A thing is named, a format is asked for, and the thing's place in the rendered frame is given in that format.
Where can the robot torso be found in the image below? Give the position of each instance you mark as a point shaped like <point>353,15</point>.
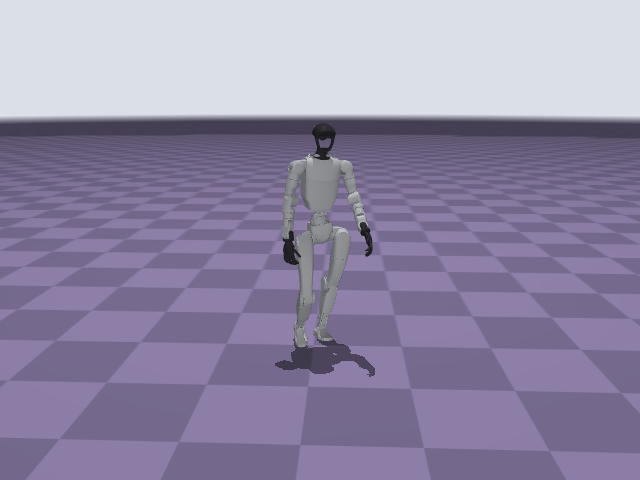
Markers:
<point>319,187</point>

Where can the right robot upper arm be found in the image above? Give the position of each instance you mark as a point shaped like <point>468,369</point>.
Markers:
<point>295,168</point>

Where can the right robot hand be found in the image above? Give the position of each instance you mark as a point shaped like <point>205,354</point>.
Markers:
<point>289,250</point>

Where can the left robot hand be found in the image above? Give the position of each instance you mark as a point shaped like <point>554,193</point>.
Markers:
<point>365,231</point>

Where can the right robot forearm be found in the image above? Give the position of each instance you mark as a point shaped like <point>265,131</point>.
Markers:
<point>288,216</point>

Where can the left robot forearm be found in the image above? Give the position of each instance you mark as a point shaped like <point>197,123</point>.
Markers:
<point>359,214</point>

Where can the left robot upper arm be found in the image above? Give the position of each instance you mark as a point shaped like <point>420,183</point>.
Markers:
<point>349,181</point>

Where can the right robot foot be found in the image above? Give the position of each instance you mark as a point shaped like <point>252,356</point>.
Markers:
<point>300,336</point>

